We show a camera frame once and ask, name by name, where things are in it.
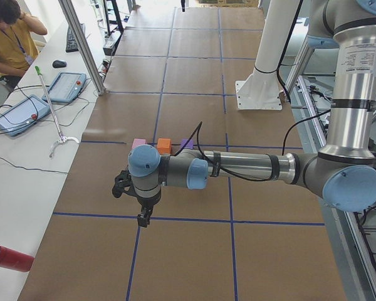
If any aluminium frame rail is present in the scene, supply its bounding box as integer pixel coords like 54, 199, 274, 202
286, 42, 376, 300

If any red cylinder tube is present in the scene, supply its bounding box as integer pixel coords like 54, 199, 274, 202
0, 246, 34, 272

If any brown paper table cover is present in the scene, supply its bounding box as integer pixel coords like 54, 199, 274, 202
19, 6, 346, 300

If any black computer mouse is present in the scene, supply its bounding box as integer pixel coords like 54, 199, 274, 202
52, 60, 67, 68

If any teach pendant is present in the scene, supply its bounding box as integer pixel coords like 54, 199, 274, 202
0, 95, 50, 137
47, 72, 87, 104

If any reacher grabber tool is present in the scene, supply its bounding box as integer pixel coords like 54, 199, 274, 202
34, 66, 80, 158

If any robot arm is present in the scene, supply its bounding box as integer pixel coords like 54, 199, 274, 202
128, 1, 376, 227

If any person in yellow shirt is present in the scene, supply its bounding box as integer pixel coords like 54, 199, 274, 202
0, 1, 48, 88

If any near teach pendant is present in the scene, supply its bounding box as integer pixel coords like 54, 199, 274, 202
0, 95, 50, 137

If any aluminium frame post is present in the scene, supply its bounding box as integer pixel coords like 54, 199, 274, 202
59, 0, 105, 95

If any camera cable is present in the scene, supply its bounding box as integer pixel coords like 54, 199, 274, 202
172, 121, 279, 182

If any black keyboard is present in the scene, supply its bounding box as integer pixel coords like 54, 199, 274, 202
65, 27, 79, 53

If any white camera pole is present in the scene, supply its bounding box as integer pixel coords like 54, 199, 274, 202
254, 0, 303, 76

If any pink foam block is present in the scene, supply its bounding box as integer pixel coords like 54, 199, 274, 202
132, 138, 147, 150

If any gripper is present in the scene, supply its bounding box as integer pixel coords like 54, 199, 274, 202
137, 196, 160, 228

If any far teach pendant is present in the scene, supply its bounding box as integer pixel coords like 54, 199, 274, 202
47, 72, 87, 104

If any purple foam block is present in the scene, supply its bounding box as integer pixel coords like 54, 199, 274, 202
180, 139, 194, 150

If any white pole base plate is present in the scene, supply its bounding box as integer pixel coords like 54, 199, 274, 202
235, 70, 282, 110

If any orange foam block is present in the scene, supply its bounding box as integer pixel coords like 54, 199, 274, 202
157, 138, 172, 154

